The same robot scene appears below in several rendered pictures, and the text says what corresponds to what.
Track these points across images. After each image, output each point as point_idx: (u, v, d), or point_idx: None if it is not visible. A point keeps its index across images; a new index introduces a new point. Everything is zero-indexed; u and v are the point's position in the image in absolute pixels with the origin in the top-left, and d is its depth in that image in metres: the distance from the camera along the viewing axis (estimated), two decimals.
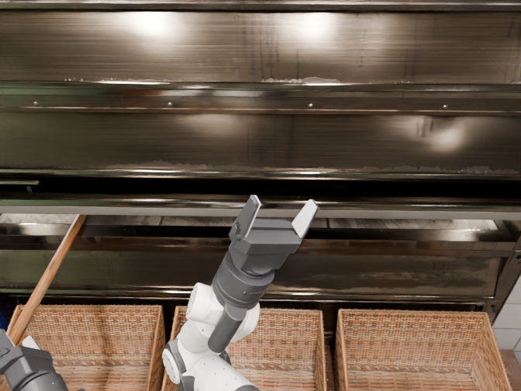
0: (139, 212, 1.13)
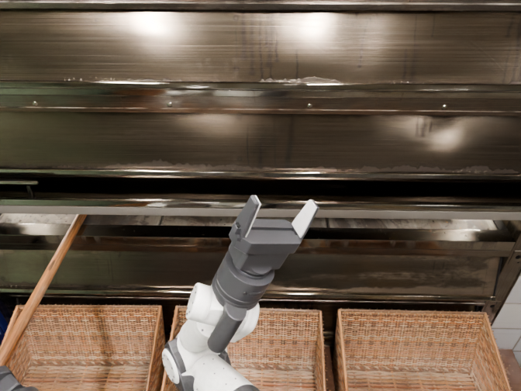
0: (138, 212, 1.13)
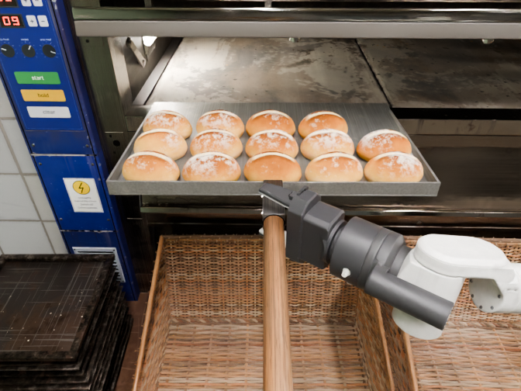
0: (459, 33, 0.67)
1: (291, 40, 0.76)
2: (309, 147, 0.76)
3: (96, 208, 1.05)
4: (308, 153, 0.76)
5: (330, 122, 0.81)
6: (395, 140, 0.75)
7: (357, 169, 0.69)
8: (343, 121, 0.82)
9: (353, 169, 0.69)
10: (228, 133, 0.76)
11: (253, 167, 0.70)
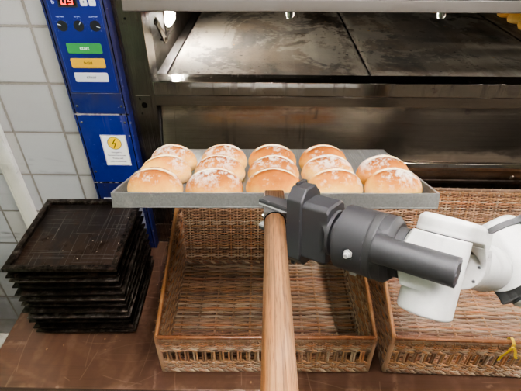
0: (415, 8, 0.88)
1: (288, 16, 0.97)
2: (309, 170, 0.79)
3: (125, 161, 1.27)
4: (308, 176, 0.79)
5: (329, 153, 0.85)
6: (392, 162, 0.78)
7: (356, 182, 0.71)
8: (342, 153, 0.86)
9: (353, 182, 0.70)
10: (231, 158, 0.79)
11: (254, 181, 0.71)
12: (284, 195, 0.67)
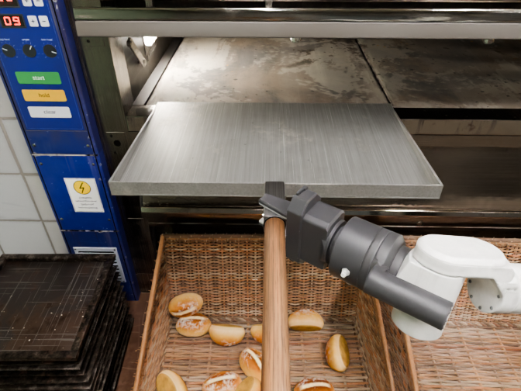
0: (460, 33, 0.67)
1: (292, 40, 0.76)
2: (293, 315, 1.15)
3: (97, 208, 1.06)
4: (292, 319, 1.14)
5: None
6: None
7: (252, 347, 1.09)
8: (331, 390, 0.99)
9: (254, 348, 1.08)
10: (234, 344, 1.13)
11: None
12: (284, 190, 0.66)
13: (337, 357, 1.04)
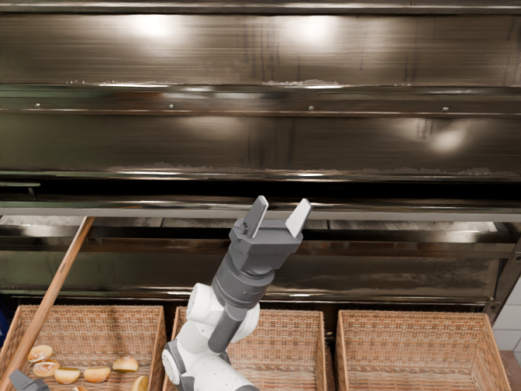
0: (139, 215, 1.14)
1: None
2: (116, 361, 1.62)
3: None
4: (115, 364, 1.61)
5: None
6: None
7: (81, 385, 1.55)
8: None
9: (81, 386, 1.55)
10: (72, 382, 1.59)
11: None
12: None
13: None
